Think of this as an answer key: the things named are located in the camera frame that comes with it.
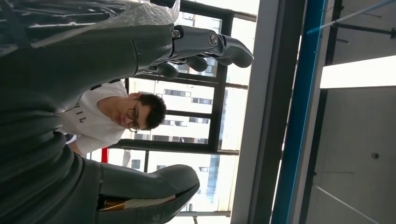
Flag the person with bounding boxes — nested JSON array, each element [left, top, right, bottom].
[[57, 81, 168, 157]]

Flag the black eyeglasses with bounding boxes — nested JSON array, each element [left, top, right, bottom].
[[127, 101, 141, 134]]

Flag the ceiling light panel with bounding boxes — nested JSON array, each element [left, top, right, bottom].
[[319, 55, 396, 90]]

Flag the black window frame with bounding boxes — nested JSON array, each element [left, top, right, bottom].
[[110, 0, 257, 224]]

